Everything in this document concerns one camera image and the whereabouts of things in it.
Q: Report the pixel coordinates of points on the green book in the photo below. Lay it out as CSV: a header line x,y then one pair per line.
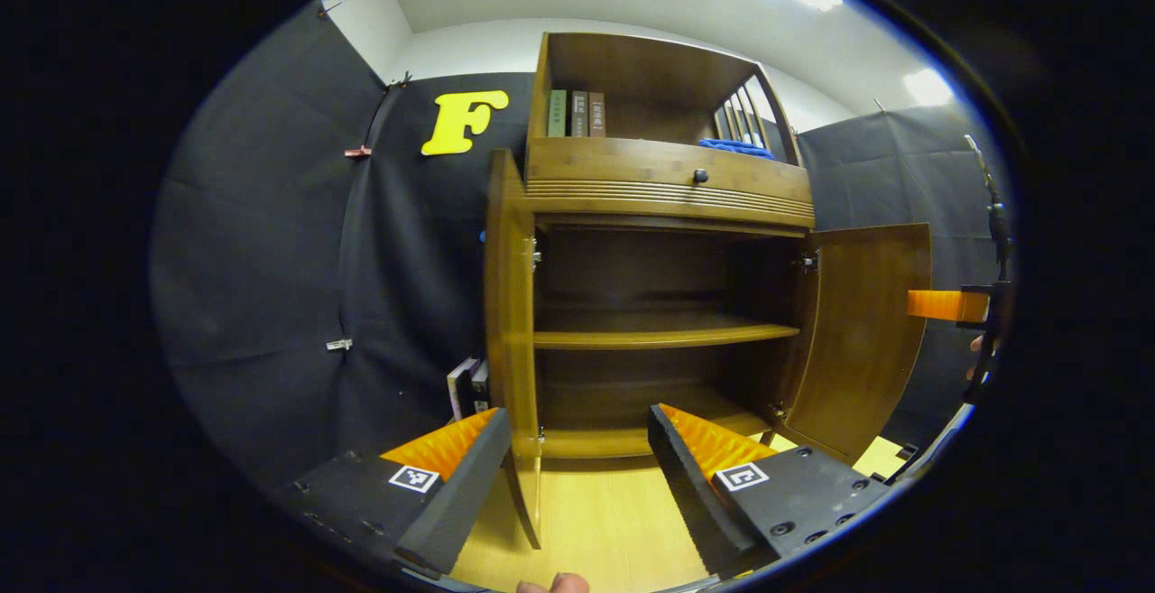
x,y
558,115

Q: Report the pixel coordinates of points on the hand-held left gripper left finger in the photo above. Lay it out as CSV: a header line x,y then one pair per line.
x,y
460,494

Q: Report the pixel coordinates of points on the black clip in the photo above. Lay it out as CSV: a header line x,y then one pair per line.
x,y
400,80

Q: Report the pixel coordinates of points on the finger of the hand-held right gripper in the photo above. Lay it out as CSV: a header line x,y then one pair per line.
x,y
947,305

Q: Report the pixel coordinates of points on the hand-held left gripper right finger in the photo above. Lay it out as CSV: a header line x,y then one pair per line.
x,y
686,494

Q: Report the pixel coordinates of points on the small ceiling light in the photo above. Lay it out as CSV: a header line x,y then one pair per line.
x,y
929,86

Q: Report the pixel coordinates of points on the black backdrop cloth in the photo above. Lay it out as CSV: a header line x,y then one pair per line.
x,y
271,259

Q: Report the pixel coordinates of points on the white book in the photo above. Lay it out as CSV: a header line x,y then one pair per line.
x,y
460,390

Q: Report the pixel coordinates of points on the white clip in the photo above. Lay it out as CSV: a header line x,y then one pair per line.
x,y
339,344

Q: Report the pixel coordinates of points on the blue cloth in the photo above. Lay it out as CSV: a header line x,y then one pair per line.
x,y
735,149

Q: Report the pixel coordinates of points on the wooden double-door shoe cabinet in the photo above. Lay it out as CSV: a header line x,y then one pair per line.
x,y
659,205

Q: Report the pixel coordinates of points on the red clip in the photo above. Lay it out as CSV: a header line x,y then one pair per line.
x,y
357,152

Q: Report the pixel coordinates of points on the dark brown book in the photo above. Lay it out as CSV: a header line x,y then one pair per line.
x,y
579,115

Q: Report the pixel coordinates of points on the wooden drawer with black knob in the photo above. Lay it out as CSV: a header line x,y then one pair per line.
x,y
614,169

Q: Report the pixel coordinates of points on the wooden cabinet door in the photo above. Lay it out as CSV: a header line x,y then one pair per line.
x,y
857,340
510,304

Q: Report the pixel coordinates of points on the reddish brown book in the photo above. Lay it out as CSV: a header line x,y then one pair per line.
x,y
597,115

